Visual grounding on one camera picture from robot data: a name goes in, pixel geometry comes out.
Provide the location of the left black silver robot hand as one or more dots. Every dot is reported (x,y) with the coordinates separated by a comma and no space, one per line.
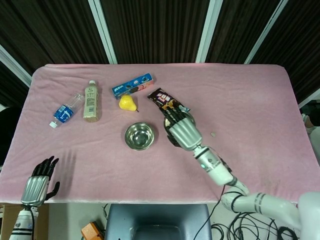
(35,190)

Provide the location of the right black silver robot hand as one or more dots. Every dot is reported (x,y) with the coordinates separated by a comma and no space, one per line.
(185,132)

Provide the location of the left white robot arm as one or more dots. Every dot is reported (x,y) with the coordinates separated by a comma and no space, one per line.
(23,222)

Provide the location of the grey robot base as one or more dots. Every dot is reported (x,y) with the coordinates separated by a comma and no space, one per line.
(157,217)

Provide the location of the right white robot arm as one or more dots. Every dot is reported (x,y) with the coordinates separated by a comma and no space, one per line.
(220,172)

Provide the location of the small white scrap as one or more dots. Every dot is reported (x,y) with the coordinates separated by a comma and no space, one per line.
(213,134)

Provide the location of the cardboard box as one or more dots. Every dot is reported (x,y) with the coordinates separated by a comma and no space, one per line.
(42,220)

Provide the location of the dark ice cream snack packet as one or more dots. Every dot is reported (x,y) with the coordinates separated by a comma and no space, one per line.
(160,96)

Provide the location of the pink table cloth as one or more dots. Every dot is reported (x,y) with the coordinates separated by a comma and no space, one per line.
(237,100)

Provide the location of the yellow pear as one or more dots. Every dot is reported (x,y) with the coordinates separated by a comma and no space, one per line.
(126,103)

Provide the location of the orange device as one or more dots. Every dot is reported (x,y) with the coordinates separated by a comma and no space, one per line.
(91,231)

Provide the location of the blue cookie box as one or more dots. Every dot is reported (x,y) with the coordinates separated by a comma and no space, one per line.
(132,85)

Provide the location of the clear blue-label water bottle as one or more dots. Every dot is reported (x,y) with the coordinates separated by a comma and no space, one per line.
(63,112)

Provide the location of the beige milk tea bottle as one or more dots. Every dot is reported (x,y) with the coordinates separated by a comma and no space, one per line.
(92,105)

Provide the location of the person in white clothing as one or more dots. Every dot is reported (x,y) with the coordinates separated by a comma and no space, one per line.
(311,120)

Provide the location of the white frame post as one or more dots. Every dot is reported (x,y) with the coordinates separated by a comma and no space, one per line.
(310,98)
(265,35)
(103,32)
(13,65)
(208,30)

